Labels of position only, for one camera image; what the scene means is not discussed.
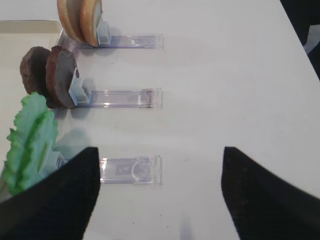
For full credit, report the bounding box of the rear bread slice in holder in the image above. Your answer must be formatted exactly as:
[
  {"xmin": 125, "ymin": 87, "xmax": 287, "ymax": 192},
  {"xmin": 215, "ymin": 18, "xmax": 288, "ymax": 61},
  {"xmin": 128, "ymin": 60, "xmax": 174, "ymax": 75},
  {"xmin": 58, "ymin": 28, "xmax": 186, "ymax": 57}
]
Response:
[{"xmin": 56, "ymin": 0, "xmax": 85, "ymax": 43}]

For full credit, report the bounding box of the front brown meat patty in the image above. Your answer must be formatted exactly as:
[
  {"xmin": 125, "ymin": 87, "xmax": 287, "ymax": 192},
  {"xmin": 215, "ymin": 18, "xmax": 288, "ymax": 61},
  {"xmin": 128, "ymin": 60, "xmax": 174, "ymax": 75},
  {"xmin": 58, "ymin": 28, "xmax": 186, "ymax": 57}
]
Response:
[{"xmin": 45, "ymin": 45, "xmax": 80, "ymax": 109}]

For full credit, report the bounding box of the bread slice in holder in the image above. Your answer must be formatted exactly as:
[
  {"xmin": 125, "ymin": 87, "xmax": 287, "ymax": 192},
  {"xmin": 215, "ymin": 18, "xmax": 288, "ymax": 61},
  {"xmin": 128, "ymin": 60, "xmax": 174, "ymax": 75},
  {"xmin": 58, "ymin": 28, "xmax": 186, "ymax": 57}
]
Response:
[
  {"xmin": 79, "ymin": 0, "xmax": 103, "ymax": 47},
  {"xmin": 56, "ymin": 0, "xmax": 85, "ymax": 43}
]

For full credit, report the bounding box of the front bread slice in holder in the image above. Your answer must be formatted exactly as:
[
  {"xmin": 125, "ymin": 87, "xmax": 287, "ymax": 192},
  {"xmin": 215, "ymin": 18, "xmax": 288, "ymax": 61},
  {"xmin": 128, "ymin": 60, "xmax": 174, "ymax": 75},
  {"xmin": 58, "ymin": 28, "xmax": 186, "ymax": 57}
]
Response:
[{"xmin": 79, "ymin": 0, "xmax": 103, "ymax": 47}]

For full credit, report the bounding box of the brown meat patty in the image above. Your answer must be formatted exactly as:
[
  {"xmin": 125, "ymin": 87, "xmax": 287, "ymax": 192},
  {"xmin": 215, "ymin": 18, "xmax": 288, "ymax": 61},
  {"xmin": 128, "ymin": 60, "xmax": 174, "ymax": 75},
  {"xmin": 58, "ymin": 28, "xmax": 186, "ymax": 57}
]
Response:
[
  {"xmin": 45, "ymin": 45, "xmax": 80, "ymax": 109},
  {"xmin": 20, "ymin": 46, "xmax": 51, "ymax": 98}
]

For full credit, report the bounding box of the rear brown meat patty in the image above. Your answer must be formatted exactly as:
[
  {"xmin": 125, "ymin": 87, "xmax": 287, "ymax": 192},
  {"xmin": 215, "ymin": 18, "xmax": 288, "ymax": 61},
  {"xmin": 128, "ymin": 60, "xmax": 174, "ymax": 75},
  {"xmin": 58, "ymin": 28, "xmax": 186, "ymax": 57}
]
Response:
[{"xmin": 20, "ymin": 46, "xmax": 51, "ymax": 98}]

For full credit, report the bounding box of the clear acrylic patty holder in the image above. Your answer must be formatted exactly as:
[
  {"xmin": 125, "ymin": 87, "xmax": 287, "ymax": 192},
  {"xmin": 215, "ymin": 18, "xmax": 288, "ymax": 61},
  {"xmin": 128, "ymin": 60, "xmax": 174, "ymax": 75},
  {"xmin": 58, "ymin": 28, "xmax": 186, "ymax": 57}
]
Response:
[{"xmin": 68, "ymin": 77, "xmax": 163, "ymax": 109}]

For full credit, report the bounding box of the green lettuce leaf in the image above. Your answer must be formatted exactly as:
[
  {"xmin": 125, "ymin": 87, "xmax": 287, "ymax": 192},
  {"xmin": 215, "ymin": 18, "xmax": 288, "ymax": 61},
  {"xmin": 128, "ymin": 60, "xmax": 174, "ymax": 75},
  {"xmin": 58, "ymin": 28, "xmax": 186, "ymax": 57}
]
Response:
[{"xmin": 2, "ymin": 92, "xmax": 58, "ymax": 196}]

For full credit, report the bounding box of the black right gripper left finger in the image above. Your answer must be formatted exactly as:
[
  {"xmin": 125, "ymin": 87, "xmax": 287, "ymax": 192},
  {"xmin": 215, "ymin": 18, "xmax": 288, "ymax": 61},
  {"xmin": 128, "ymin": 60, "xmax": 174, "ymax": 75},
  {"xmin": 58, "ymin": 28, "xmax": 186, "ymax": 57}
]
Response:
[{"xmin": 0, "ymin": 147, "xmax": 101, "ymax": 240}]

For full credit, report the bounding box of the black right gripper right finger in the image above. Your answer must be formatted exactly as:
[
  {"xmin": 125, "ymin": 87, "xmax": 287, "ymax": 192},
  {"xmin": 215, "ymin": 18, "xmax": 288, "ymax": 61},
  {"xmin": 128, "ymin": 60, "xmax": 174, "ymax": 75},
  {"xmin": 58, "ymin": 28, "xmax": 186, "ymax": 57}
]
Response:
[{"xmin": 221, "ymin": 146, "xmax": 320, "ymax": 240}]

